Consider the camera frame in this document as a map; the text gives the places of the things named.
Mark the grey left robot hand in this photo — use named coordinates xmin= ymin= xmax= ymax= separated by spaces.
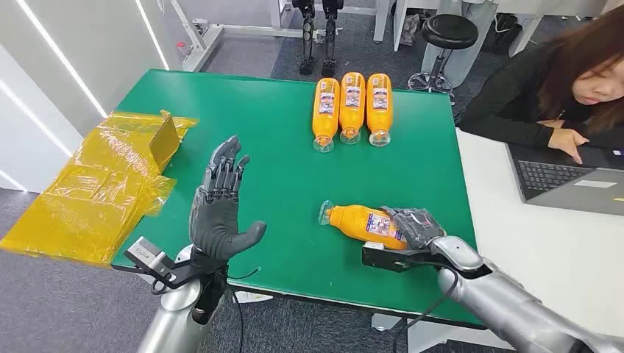
xmin=188 ymin=135 xmax=268 ymax=262

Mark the yellow wrapped small box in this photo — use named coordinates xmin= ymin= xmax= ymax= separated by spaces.
xmin=148 ymin=110 xmax=182 ymax=171

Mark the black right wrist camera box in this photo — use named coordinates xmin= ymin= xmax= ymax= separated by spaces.
xmin=361 ymin=242 xmax=436 ymax=274

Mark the white table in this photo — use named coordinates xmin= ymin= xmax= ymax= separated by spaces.
xmin=455 ymin=128 xmax=624 ymax=338

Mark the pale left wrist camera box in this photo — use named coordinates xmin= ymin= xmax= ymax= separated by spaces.
xmin=124 ymin=236 xmax=170 ymax=277

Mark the person's hand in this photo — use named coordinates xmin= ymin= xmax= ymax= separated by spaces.
xmin=547 ymin=127 xmax=590 ymax=165

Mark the grey laptop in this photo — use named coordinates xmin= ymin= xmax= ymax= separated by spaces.
xmin=506 ymin=143 xmax=624 ymax=217

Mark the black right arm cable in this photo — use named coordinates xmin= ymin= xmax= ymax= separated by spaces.
xmin=391 ymin=266 xmax=460 ymax=353

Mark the person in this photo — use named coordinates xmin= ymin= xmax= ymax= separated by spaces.
xmin=458 ymin=4 xmax=624 ymax=165

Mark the black bag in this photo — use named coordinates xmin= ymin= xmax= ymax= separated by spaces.
xmin=482 ymin=13 xmax=523 ymax=55

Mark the white paper scrap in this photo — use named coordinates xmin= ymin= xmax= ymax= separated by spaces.
xmin=233 ymin=290 xmax=274 ymax=305

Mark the white metal frame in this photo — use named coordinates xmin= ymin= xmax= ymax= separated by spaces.
xmin=169 ymin=0 xmax=325 ymax=74

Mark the green table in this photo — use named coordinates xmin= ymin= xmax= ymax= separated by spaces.
xmin=110 ymin=68 xmax=483 ymax=328

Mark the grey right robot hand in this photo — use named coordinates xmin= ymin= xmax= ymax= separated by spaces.
xmin=381 ymin=206 xmax=446 ymax=251

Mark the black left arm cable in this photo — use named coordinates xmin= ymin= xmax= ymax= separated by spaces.
xmin=226 ymin=265 xmax=262 ymax=353

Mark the white desk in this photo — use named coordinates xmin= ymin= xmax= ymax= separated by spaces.
xmin=372 ymin=0 xmax=624 ymax=89

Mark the yellow plastic bag pile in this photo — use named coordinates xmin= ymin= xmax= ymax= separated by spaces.
xmin=0 ymin=110 xmax=199 ymax=268

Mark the black round stool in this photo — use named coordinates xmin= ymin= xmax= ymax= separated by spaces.
xmin=408 ymin=13 xmax=481 ymax=96

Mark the black robot leg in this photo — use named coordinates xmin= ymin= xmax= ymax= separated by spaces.
xmin=291 ymin=0 xmax=317 ymax=76
xmin=321 ymin=0 xmax=345 ymax=79

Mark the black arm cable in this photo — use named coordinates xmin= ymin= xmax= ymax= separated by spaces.
xmin=226 ymin=265 xmax=262 ymax=353
xmin=391 ymin=266 xmax=460 ymax=353

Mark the orange juice bottle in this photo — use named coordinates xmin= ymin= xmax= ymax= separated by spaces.
xmin=338 ymin=71 xmax=366 ymax=146
xmin=311 ymin=77 xmax=341 ymax=154
xmin=318 ymin=200 xmax=411 ymax=252
xmin=366 ymin=73 xmax=394 ymax=148

